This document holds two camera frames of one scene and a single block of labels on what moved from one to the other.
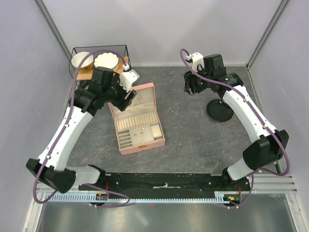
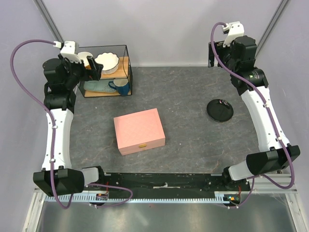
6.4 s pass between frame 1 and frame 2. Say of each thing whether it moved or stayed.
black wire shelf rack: stayed
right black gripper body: moved
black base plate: stayed
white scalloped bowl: stayed
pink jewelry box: moved
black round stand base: stayed
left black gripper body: moved
